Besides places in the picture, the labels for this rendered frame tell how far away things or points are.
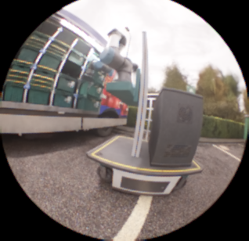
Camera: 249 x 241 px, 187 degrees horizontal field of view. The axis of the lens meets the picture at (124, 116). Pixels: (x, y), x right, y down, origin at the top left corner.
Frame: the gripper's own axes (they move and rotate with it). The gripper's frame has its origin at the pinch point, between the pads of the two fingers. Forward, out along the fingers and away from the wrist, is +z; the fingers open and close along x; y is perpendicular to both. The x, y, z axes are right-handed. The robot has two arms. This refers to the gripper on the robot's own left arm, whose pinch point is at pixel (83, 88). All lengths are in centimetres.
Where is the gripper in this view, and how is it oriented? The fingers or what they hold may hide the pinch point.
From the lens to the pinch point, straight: 82.9
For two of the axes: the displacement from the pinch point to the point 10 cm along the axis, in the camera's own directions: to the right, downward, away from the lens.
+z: -4.3, 8.6, 2.8
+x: -4.0, 1.0, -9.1
